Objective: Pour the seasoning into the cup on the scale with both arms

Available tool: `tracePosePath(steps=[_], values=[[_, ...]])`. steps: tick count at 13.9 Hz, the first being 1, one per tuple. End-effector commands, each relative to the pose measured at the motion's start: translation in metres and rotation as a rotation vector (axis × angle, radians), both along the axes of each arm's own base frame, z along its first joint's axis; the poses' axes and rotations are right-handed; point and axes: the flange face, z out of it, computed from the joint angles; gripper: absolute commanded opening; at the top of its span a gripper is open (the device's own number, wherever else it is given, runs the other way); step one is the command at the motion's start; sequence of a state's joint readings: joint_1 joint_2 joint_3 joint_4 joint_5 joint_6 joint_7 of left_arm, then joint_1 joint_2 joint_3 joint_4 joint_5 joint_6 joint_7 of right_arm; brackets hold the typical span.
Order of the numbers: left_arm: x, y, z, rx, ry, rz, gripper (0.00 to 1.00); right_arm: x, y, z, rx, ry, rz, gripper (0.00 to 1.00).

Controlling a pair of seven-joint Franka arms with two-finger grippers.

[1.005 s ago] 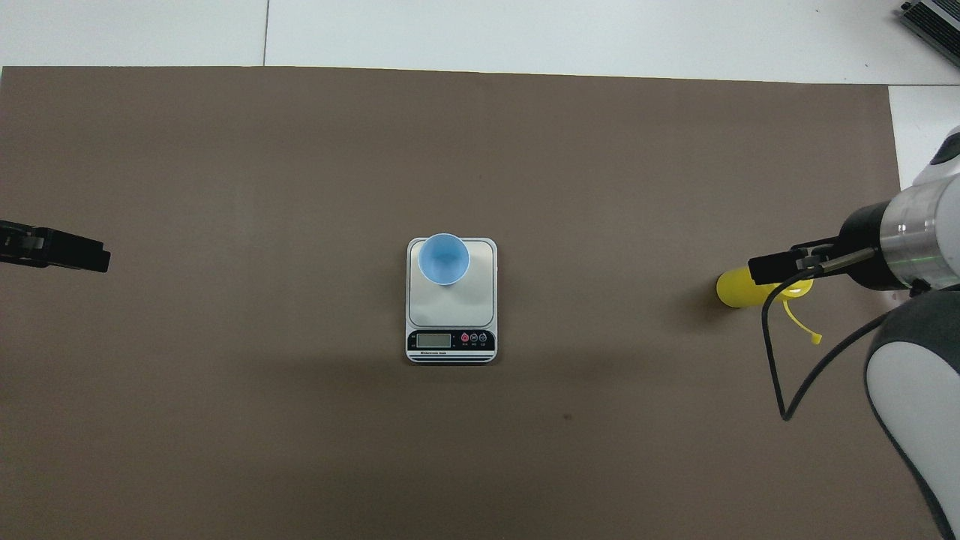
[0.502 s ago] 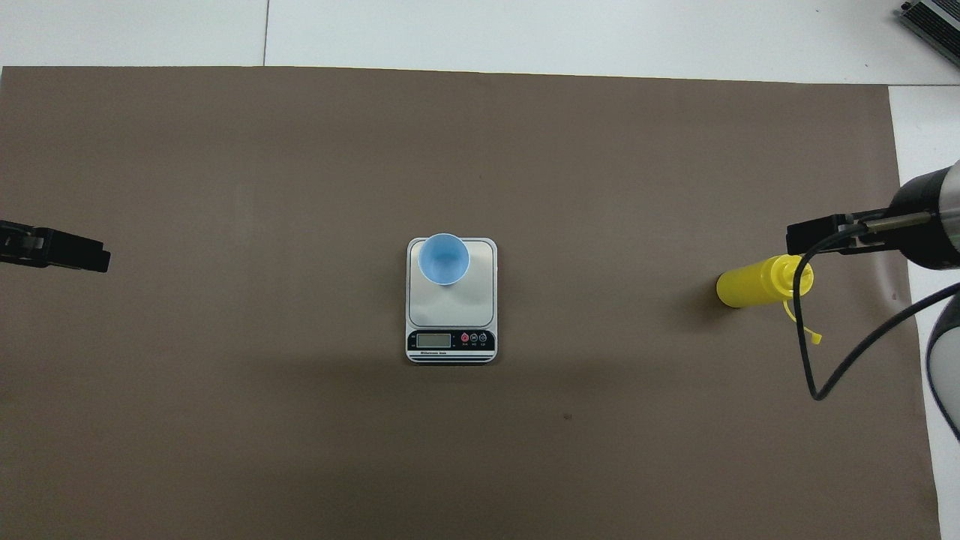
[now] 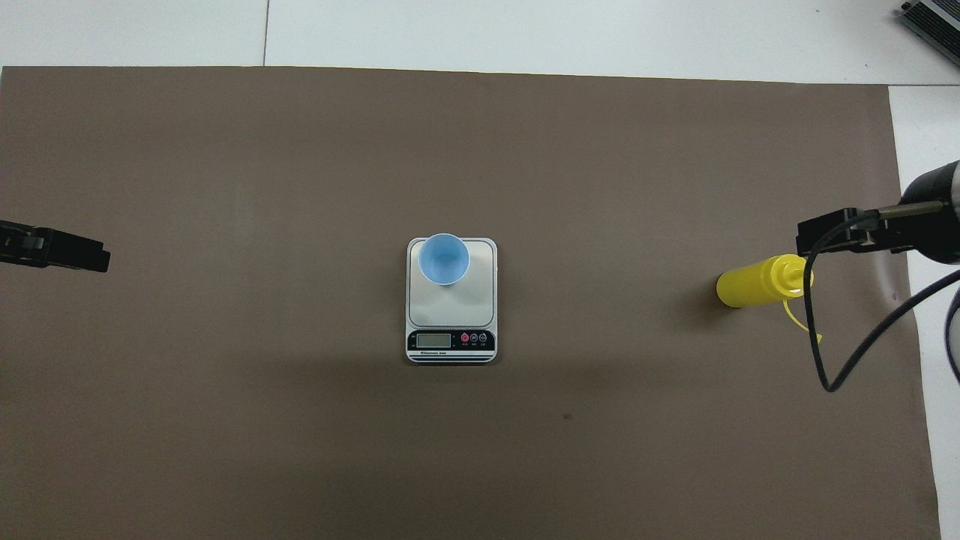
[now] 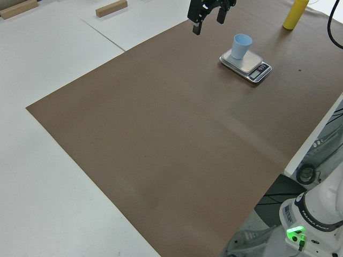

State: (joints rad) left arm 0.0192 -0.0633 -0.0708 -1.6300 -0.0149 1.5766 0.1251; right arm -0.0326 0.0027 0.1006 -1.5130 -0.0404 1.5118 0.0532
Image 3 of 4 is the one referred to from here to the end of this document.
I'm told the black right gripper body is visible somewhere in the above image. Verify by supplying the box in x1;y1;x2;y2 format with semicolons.
898;163;960;265

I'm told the yellow squeeze bottle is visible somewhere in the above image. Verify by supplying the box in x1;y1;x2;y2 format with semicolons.
716;254;823;344

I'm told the light blue plastic cup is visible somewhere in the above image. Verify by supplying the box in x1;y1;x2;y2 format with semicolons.
418;233;471;287

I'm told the silver digital kitchen scale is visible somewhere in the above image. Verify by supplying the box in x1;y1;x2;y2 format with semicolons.
406;238;498;365

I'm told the grey finned metal device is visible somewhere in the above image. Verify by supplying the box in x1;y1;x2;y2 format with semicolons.
900;0;960;72

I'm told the brown paper table mat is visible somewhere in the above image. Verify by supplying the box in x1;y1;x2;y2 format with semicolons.
0;66;942;540

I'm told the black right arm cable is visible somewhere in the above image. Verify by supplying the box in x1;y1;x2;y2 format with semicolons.
806;201;960;393

